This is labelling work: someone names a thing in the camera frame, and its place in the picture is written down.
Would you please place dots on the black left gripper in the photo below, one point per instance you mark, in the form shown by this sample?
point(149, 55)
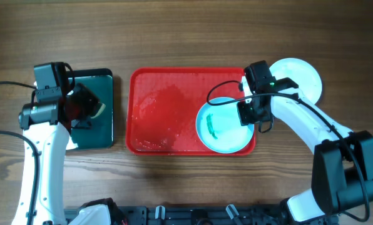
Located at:
point(91, 100)

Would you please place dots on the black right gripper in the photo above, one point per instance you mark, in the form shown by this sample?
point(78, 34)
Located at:
point(243, 117)

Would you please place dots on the green scouring sponge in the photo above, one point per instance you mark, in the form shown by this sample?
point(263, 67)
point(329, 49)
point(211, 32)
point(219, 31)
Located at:
point(100, 107)

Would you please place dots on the light blue plate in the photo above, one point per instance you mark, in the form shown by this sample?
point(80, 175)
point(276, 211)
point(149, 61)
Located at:
point(219, 131)

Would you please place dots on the white round plate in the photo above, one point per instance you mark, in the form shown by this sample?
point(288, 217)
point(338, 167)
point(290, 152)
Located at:
point(302, 73)

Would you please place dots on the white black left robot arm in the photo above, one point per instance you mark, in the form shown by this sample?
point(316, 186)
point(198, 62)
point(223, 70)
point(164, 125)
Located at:
point(46, 127)

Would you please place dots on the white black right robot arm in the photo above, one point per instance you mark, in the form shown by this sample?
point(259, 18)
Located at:
point(342, 171)

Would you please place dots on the black water tray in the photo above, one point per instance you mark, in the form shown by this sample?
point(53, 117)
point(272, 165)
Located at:
point(98, 132)

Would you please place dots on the red plastic tray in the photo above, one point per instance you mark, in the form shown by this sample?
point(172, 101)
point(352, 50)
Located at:
point(163, 105)

